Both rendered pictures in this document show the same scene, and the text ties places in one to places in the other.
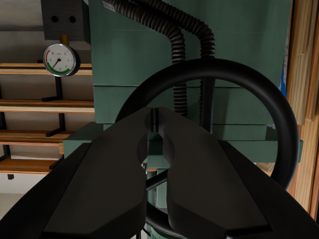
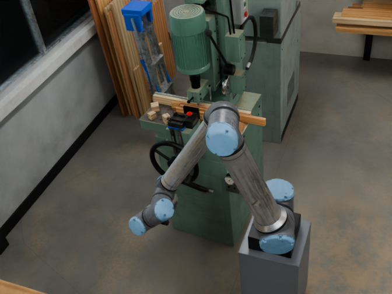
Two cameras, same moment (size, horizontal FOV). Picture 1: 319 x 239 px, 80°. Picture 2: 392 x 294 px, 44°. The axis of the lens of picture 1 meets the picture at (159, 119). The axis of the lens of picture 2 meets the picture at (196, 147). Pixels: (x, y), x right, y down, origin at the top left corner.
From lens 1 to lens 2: 2.47 m
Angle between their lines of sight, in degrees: 58
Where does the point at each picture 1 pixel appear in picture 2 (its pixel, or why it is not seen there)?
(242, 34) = not seen: hidden behind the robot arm
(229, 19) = not seen: hidden behind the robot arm
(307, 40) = (135, 77)
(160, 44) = (202, 170)
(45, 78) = not seen: outside the picture
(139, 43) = (209, 172)
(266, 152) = (154, 126)
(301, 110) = (117, 18)
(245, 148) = (163, 130)
